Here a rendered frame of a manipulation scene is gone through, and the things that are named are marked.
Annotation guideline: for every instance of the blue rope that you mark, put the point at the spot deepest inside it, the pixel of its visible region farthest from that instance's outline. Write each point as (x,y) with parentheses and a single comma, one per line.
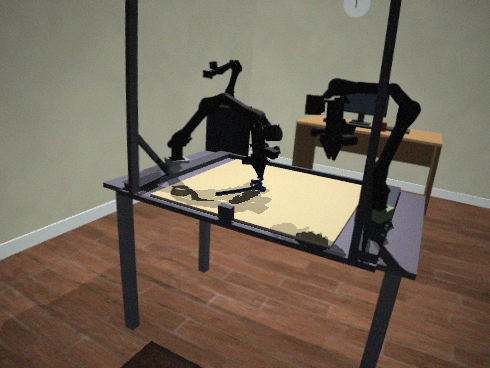
(257,185)

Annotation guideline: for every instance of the cream work mat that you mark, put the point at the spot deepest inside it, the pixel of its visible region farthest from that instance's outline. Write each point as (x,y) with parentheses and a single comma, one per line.
(299,205)

